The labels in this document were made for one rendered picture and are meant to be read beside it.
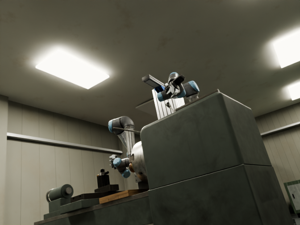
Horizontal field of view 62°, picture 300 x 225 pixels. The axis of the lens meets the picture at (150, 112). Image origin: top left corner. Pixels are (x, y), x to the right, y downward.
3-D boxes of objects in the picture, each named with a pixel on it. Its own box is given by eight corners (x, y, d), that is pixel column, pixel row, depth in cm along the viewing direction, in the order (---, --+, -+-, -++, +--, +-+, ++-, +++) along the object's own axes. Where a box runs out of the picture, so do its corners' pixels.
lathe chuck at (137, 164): (174, 179, 183) (163, 138, 193) (146, 184, 159) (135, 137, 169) (164, 181, 188) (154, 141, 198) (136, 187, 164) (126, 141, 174)
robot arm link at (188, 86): (200, 139, 235) (181, 85, 238) (216, 135, 230) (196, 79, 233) (198, 142, 224) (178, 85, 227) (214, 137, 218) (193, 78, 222)
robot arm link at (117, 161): (124, 155, 214) (130, 163, 220) (112, 158, 217) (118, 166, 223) (123, 162, 208) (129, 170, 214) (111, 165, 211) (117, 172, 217)
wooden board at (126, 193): (162, 193, 189) (161, 187, 190) (128, 196, 162) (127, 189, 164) (134, 200, 205) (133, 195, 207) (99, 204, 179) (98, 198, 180)
